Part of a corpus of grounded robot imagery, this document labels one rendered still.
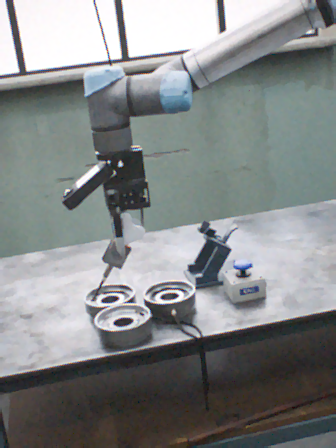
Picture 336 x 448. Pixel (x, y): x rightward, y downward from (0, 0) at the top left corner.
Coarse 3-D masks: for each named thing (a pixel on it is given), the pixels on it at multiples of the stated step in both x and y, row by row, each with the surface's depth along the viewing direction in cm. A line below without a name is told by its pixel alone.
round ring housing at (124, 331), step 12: (108, 312) 125; (120, 312) 125; (132, 312) 125; (144, 312) 124; (96, 324) 119; (108, 324) 121; (120, 324) 124; (132, 324) 120; (144, 324) 118; (108, 336) 117; (120, 336) 116; (132, 336) 117; (144, 336) 120
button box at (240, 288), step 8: (224, 272) 133; (232, 272) 133; (248, 272) 131; (256, 272) 132; (224, 280) 133; (232, 280) 129; (240, 280) 129; (248, 280) 129; (256, 280) 128; (264, 280) 129; (224, 288) 135; (232, 288) 128; (240, 288) 128; (248, 288) 129; (256, 288) 129; (264, 288) 129; (232, 296) 129; (240, 296) 129; (248, 296) 129; (256, 296) 130; (264, 296) 130
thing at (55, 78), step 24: (120, 0) 267; (216, 0) 275; (120, 24) 270; (216, 24) 281; (120, 48) 274; (192, 48) 279; (288, 48) 273; (312, 48) 276; (24, 72) 268; (72, 72) 261
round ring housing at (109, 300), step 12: (96, 288) 134; (108, 288) 136; (120, 288) 135; (132, 288) 132; (84, 300) 129; (96, 300) 131; (108, 300) 133; (120, 300) 130; (132, 300) 129; (96, 312) 127
